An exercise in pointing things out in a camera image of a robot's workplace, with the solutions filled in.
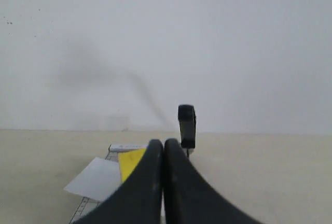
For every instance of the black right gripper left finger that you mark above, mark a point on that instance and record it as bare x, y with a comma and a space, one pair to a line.
138, 199

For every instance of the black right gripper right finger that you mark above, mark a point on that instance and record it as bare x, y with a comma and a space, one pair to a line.
188, 197

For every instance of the yellow foam cube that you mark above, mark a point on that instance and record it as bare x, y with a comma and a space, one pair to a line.
128, 162

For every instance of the white paper strip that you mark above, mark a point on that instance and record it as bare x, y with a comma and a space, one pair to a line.
97, 181

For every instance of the black cutter blade arm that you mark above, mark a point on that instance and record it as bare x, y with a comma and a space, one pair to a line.
187, 126

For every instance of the grey paper cutter base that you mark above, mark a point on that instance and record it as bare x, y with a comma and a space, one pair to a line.
88, 204

